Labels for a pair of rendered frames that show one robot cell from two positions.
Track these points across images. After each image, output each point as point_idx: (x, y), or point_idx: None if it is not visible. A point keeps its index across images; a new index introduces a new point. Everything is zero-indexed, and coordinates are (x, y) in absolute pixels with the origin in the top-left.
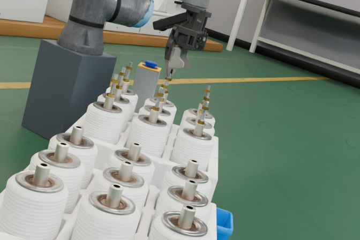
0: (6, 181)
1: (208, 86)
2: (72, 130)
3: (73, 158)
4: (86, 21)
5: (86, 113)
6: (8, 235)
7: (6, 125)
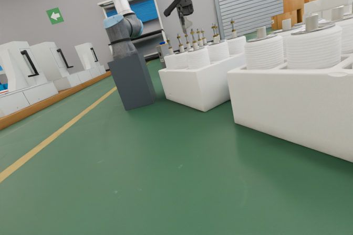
0: (177, 121)
1: (202, 29)
2: (260, 30)
3: None
4: (124, 38)
5: (191, 58)
6: None
7: (121, 114)
